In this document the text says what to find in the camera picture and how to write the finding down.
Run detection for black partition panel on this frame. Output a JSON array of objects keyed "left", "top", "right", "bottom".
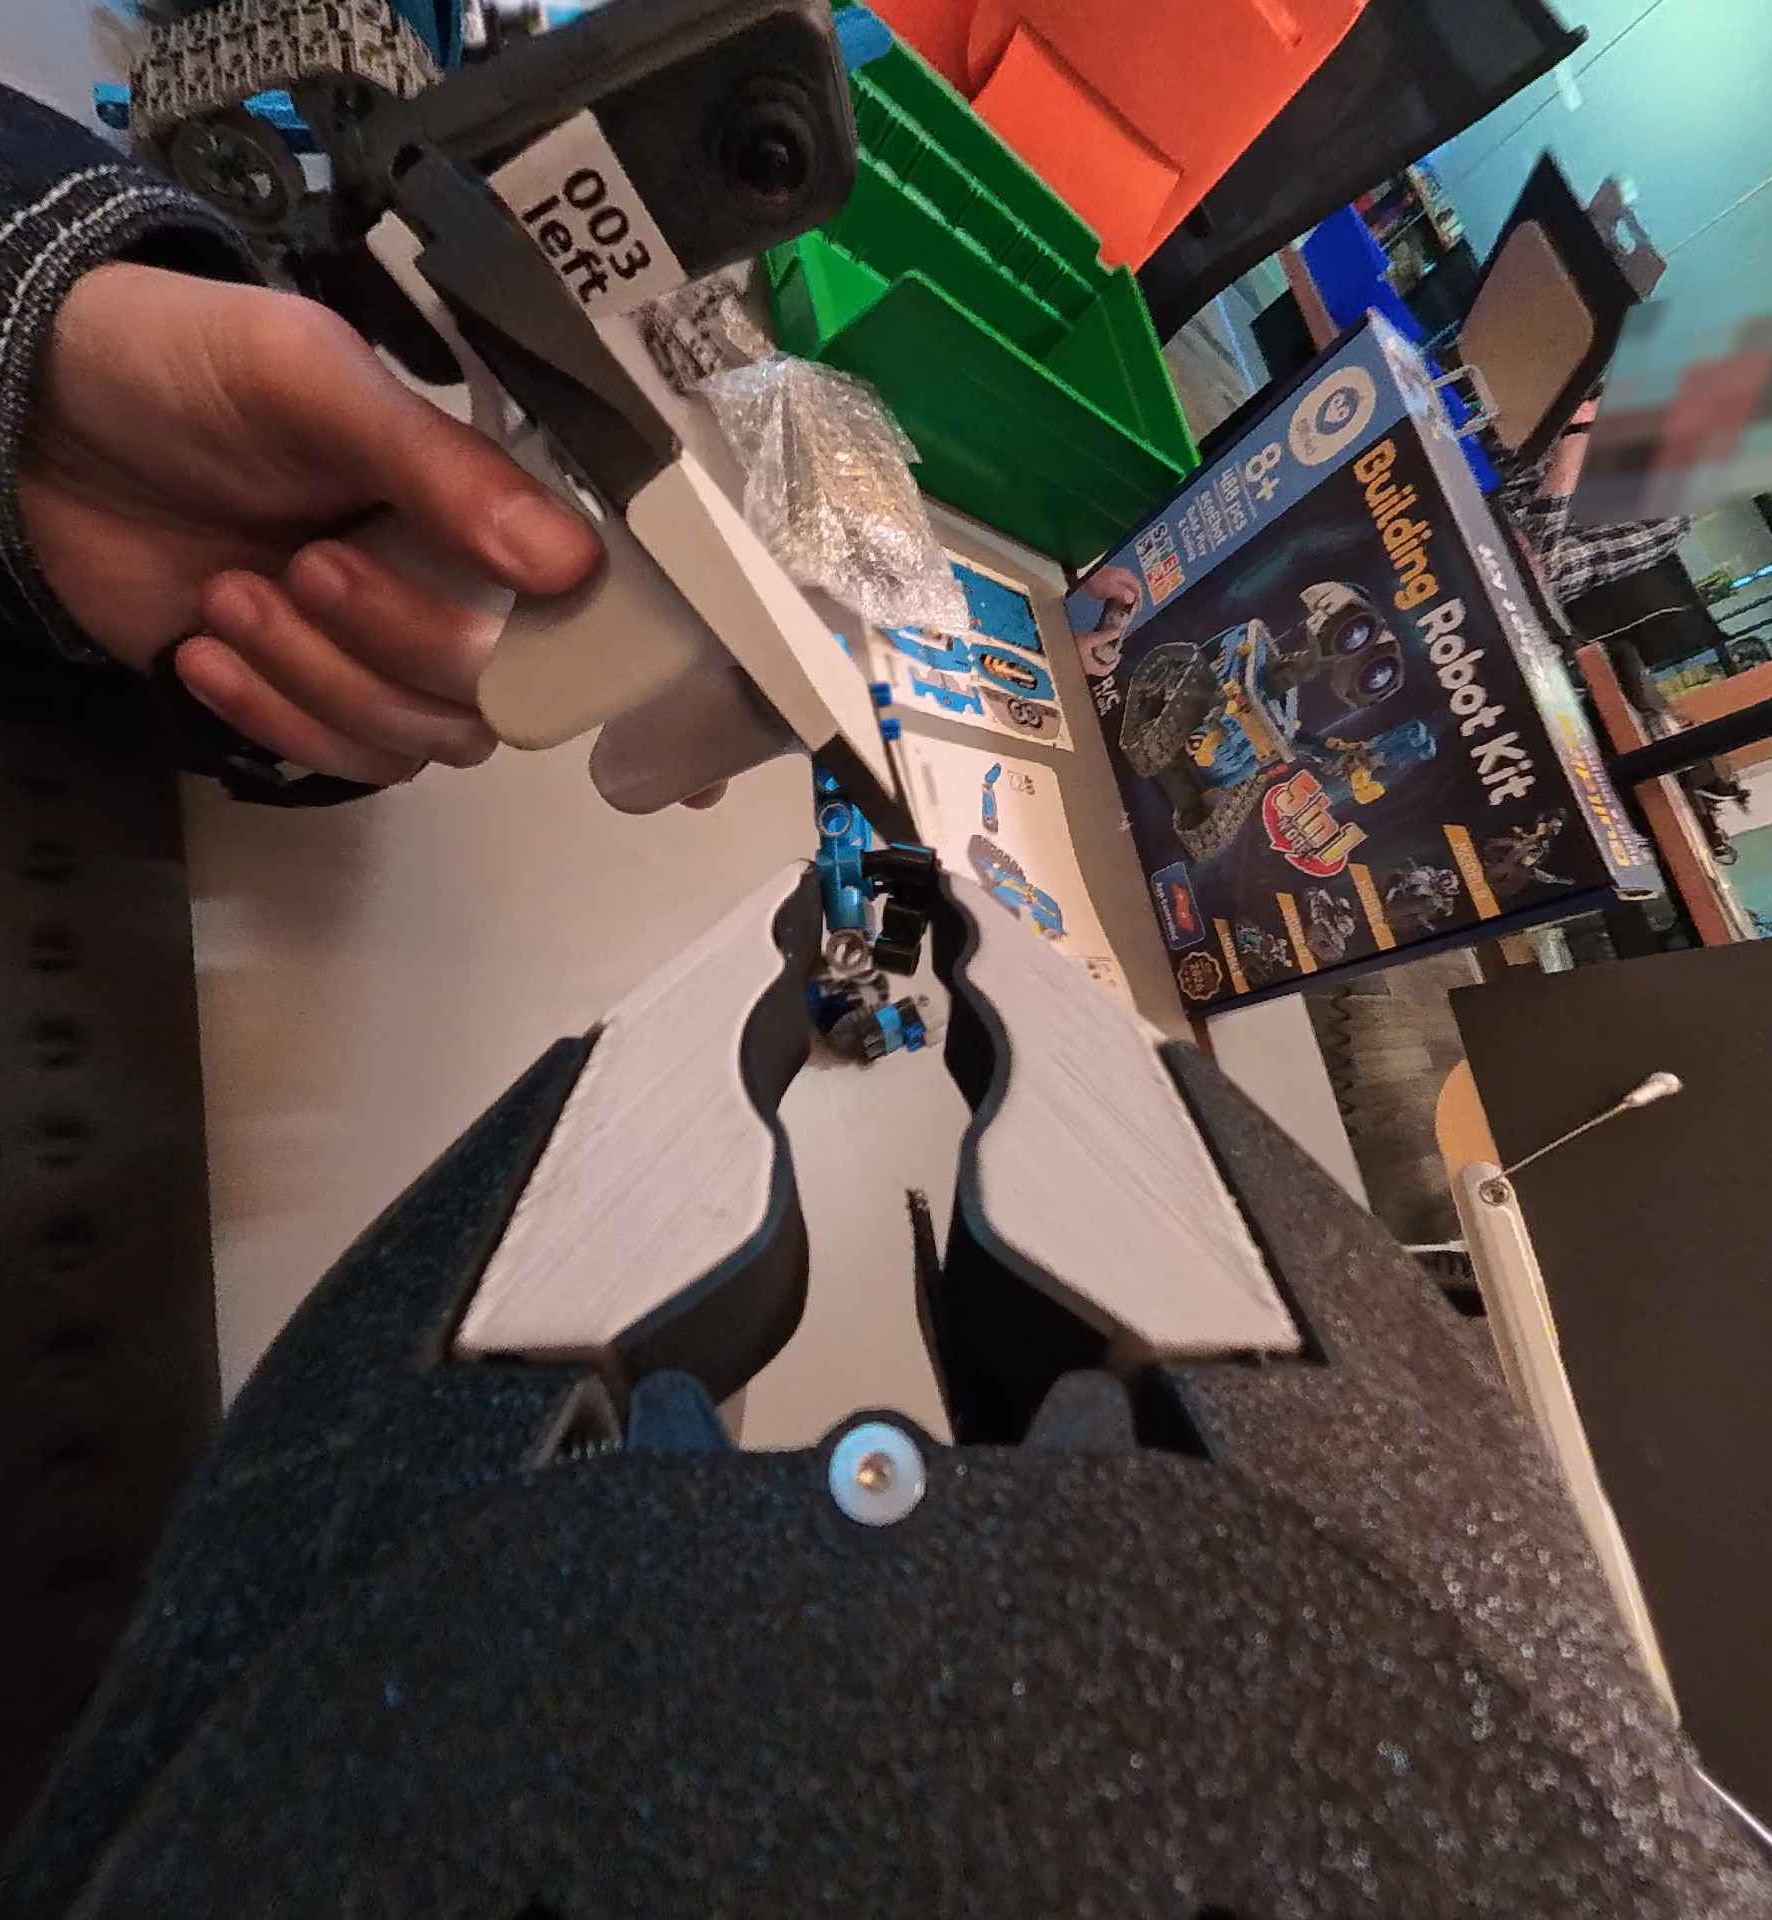
[{"left": 1448, "top": 926, "right": 1772, "bottom": 1892}]

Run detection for robot kit box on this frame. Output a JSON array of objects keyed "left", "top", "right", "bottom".
[{"left": 1066, "top": 307, "right": 1667, "bottom": 1022}]

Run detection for white folding stand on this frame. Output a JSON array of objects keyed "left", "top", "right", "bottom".
[{"left": 1402, "top": 1068, "right": 1772, "bottom": 1915}]

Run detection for green plastic bin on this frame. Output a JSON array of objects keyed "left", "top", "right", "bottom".
[{"left": 763, "top": 30, "right": 1203, "bottom": 572}]

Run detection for brown wooden table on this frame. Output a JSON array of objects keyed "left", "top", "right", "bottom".
[{"left": 1575, "top": 631, "right": 1772, "bottom": 952}]

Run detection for person's left hand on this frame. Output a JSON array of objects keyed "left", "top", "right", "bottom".
[{"left": 17, "top": 261, "right": 611, "bottom": 782}]

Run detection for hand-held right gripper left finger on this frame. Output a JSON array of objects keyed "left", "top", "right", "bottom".
[{"left": 455, "top": 863, "right": 823, "bottom": 1414}]

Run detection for blue sticker sheet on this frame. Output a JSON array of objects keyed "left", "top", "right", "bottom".
[{"left": 868, "top": 547, "right": 1078, "bottom": 755}]

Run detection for small black blue gear assembly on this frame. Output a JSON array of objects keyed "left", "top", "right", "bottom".
[{"left": 808, "top": 930, "right": 935, "bottom": 1070}]

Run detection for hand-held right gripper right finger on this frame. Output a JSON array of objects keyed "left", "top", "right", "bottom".
[{"left": 944, "top": 874, "right": 1302, "bottom": 1445}]

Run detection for blue tracked toy vehicle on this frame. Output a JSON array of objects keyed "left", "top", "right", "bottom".
[{"left": 91, "top": 0, "right": 557, "bottom": 302}]

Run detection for instruction booklet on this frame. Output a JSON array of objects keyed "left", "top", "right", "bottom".
[{"left": 892, "top": 733, "right": 1145, "bottom": 1022}]

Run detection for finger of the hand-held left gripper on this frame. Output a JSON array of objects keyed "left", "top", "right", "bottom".
[{"left": 622, "top": 452, "right": 920, "bottom": 842}]

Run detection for grey desk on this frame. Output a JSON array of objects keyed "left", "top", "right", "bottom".
[{"left": 182, "top": 225, "right": 1375, "bottom": 1413}]

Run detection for blue beam brick assembly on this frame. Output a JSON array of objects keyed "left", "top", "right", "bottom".
[{"left": 810, "top": 757, "right": 894, "bottom": 938}]

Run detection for clear bag of parts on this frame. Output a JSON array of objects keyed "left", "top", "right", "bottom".
[
  {"left": 699, "top": 354, "right": 973, "bottom": 634},
  {"left": 630, "top": 269, "right": 776, "bottom": 397}
]

